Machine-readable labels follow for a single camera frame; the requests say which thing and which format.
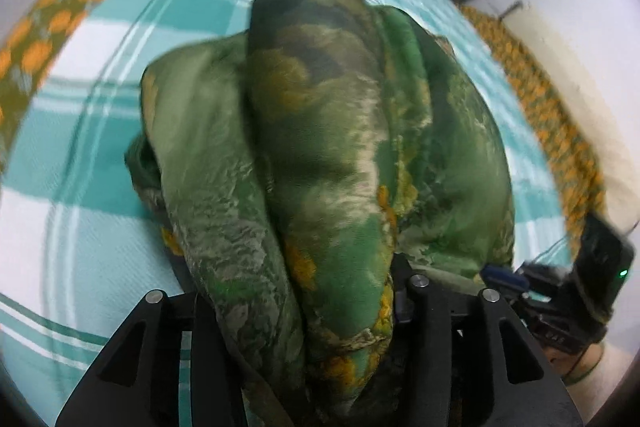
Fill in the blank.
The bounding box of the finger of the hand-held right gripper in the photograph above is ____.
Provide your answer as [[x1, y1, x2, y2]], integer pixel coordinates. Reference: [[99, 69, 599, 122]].
[[481, 264, 529, 294]]

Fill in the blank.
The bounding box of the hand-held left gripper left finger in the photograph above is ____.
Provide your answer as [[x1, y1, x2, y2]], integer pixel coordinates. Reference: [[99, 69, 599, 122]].
[[55, 289, 248, 427]]

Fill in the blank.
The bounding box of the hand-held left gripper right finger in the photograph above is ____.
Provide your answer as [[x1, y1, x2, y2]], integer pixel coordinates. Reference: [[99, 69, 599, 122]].
[[390, 252, 586, 427]]

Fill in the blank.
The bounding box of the green floral garment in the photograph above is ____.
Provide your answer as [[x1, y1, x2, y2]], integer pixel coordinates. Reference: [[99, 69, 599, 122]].
[[124, 0, 516, 427]]

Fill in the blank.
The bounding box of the person's right forearm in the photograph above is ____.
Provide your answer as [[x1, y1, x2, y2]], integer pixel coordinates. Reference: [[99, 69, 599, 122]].
[[545, 339, 623, 427]]

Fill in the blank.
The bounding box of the teal checked bedsheet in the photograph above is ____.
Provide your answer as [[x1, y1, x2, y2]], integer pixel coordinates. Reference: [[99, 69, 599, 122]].
[[0, 0, 573, 427]]

